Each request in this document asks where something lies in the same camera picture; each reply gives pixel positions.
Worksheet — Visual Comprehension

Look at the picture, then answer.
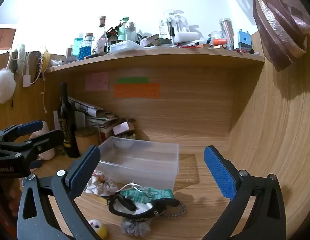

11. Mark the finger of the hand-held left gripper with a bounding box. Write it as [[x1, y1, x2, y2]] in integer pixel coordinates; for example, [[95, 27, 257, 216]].
[[0, 120, 44, 144], [0, 129, 64, 167]]

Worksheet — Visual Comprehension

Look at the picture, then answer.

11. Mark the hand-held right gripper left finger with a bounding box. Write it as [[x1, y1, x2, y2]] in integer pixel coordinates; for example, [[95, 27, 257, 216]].
[[17, 145, 102, 240]]

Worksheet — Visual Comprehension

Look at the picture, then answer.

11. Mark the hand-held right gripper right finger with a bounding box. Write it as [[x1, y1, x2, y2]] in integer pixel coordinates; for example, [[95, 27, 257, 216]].
[[202, 145, 287, 240]]

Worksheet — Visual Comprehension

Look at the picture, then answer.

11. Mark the pink plush toy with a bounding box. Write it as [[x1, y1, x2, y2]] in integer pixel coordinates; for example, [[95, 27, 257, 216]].
[[30, 121, 56, 160]]

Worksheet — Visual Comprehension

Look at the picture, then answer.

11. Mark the dark wine bottle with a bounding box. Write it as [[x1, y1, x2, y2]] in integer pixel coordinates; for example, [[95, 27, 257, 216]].
[[56, 82, 80, 158]]

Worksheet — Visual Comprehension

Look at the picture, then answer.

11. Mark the white scrunchie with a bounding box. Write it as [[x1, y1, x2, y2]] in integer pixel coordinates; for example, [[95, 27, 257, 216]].
[[85, 171, 118, 197]]

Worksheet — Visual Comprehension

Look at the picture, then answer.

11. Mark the brown cylinder jar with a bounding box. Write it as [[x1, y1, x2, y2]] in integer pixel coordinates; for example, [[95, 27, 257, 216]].
[[75, 127, 100, 157]]

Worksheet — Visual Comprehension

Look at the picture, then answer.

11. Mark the white fluffy puff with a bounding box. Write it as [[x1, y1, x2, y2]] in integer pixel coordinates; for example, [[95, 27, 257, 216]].
[[0, 68, 16, 104]]

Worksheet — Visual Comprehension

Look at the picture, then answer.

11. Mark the stack of magazines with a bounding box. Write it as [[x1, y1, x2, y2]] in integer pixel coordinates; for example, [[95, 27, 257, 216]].
[[67, 96, 135, 130]]

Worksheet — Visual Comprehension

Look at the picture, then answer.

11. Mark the yellow plush toy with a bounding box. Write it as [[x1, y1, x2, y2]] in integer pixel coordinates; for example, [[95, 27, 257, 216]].
[[87, 219, 108, 239]]

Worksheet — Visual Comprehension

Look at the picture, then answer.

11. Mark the small pink box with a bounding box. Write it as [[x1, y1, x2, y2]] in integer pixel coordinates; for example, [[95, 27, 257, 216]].
[[112, 121, 135, 137]]

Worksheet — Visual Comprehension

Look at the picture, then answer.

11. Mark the green scrunchie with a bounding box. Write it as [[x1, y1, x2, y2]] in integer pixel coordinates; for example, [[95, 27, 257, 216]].
[[120, 187, 174, 203]]

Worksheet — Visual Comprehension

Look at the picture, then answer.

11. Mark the clear plastic storage box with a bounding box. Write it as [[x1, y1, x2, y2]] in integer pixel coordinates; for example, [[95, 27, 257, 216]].
[[97, 136, 180, 190]]

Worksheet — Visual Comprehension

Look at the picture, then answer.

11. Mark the black lace headband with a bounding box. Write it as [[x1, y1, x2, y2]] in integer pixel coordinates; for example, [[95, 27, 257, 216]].
[[30, 51, 43, 84]]

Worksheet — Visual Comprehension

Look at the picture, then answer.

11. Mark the yellow hair accessory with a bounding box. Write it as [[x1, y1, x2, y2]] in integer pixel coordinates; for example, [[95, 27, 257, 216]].
[[42, 50, 51, 68]]

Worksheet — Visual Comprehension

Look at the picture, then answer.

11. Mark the grey scrunchie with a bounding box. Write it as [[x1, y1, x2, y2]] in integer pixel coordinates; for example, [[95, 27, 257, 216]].
[[121, 217, 152, 237]]

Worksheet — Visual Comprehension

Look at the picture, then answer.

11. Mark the pink sticky note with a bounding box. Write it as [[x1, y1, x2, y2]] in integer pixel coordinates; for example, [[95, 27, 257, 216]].
[[85, 72, 109, 91]]

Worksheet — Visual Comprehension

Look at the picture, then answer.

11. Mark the white fluffy headband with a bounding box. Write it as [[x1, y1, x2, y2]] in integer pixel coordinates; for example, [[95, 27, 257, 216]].
[[13, 44, 26, 73]]

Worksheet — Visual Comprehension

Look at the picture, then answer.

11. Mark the blue plastic bottle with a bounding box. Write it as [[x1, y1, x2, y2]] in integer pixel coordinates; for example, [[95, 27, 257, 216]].
[[73, 37, 84, 57]]

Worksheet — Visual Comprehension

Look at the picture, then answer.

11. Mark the brown marker pen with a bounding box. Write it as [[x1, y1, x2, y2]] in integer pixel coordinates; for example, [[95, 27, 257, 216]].
[[84, 52, 105, 60]]

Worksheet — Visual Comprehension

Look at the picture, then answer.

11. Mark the blue bead jar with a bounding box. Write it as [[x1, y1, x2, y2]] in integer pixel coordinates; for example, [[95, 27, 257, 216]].
[[80, 32, 93, 60]]

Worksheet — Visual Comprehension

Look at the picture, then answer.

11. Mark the orange sticky note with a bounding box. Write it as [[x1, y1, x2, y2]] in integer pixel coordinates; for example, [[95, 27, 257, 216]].
[[114, 83, 160, 99]]

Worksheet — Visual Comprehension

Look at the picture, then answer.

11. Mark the green sticky note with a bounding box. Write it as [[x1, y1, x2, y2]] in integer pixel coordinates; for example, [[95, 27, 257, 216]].
[[116, 77, 149, 84]]

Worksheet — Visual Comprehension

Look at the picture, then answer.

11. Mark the clear corked glass bottle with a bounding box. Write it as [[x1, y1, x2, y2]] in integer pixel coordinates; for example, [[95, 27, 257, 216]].
[[96, 16, 108, 53]]

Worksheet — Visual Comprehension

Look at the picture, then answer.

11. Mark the white lidded box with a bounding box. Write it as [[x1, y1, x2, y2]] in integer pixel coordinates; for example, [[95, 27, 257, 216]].
[[110, 40, 143, 53]]

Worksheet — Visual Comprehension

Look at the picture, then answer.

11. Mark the green pump bottle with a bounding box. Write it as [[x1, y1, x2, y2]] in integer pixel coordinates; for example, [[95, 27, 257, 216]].
[[117, 17, 129, 43]]

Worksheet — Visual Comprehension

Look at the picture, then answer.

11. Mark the wooden shelf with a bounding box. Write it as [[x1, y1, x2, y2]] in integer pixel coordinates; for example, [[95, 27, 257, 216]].
[[42, 46, 266, 74]]

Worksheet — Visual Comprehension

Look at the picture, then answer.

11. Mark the glass jar with orange item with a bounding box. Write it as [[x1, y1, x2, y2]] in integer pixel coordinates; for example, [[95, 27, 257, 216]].
[[208, 31, 227, 47]]

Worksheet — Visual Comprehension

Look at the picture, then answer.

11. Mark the blue plastic stand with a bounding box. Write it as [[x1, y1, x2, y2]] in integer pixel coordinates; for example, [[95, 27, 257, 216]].
[[237, 29, 252, 53]]

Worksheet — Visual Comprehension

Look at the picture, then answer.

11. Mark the white rectangular box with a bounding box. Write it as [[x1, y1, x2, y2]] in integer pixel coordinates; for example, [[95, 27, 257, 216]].
[[175, 31, 199, 44]]

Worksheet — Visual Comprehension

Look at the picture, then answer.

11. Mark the tall clear jar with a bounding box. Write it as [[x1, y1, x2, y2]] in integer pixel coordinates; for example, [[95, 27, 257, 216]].
[[219, 18, 233, 50]]

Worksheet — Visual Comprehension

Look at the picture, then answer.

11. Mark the clear acrylic organiser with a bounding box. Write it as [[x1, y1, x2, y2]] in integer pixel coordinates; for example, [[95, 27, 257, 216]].
[[164, 9, 190, 45]]

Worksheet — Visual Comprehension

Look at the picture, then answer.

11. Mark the brown hanging cloth bag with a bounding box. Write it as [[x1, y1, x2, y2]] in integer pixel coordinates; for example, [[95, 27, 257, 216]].
[[253, 0, 310, 72]]

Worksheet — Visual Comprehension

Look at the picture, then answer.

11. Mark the small clear bottle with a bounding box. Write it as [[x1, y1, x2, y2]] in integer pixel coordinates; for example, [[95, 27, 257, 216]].
[[159, 19, 168, 37]]

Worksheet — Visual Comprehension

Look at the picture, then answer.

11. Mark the thin white hair tie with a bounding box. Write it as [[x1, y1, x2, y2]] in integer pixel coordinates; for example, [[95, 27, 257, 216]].
[[116, 181, 145, 193]]

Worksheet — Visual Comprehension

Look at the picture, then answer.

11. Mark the beaded hair tie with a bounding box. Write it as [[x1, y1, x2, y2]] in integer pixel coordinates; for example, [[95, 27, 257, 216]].
[[155, 201, 187, 218]]

